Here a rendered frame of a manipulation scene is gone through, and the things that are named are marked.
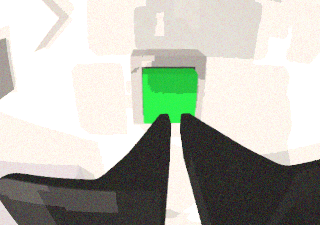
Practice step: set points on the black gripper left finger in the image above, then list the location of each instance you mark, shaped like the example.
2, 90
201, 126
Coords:
133, 192

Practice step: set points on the green button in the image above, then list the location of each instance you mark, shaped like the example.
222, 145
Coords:
167, 81

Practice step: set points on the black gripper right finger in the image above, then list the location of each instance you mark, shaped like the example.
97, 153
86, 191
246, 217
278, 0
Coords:
233, 185

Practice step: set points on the red button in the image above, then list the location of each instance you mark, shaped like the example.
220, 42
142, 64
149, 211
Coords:
6, 84

